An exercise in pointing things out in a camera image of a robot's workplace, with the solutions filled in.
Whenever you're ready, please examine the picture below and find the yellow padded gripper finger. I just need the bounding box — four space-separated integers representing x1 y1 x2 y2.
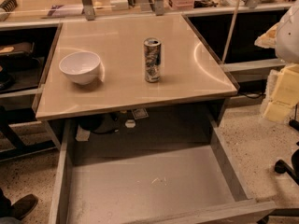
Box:
261 63 299 123

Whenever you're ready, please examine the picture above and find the silver redbull can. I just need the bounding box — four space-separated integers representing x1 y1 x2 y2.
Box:
143 37 162 83

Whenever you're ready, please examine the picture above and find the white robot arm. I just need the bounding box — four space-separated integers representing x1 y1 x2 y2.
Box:
262 1 299 122

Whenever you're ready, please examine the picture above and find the open grey top drawer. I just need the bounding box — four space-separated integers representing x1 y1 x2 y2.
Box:
49 105 276 224

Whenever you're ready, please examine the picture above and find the black office chair base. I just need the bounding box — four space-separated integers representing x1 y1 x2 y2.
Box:
274 119 299 185

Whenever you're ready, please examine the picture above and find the white ceramic bowl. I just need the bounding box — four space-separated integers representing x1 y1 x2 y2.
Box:
59 51 101 85

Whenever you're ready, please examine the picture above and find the purple white packet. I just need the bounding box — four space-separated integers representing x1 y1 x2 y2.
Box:
48 5 83 17

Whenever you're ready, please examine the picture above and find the dark brown shoe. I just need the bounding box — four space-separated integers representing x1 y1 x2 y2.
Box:
10 194 38 220

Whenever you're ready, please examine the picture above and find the black hairbrush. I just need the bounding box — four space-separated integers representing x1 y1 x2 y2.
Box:
0 0 18 21

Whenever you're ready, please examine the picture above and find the black cable on floor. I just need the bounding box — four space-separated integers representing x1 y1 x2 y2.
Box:
237 91 265 100

